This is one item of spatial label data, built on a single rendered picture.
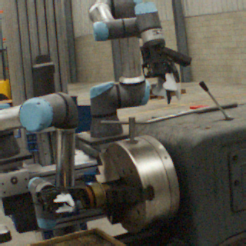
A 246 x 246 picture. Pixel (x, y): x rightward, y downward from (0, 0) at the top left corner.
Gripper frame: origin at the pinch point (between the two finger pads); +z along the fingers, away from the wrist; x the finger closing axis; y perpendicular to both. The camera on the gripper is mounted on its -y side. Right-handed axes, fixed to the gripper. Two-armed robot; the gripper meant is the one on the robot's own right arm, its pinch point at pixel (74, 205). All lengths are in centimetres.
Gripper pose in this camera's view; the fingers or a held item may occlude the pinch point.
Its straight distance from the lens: 162.4
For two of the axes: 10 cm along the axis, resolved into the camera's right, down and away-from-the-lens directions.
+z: 5.2, 1.3, -8.5
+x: -1.1, -9.7, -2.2
